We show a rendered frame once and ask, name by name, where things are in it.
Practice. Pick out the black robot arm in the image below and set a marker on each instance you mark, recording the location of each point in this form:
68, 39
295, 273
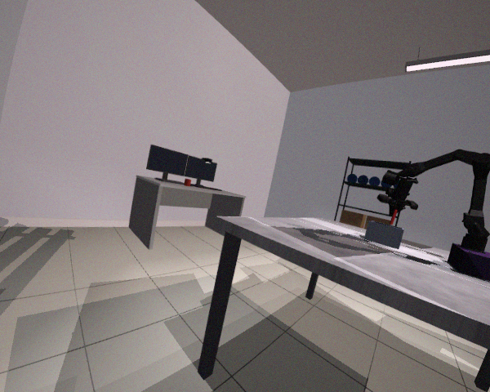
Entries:
476, 238

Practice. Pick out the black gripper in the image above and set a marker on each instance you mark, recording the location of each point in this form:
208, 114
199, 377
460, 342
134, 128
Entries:
398, 201

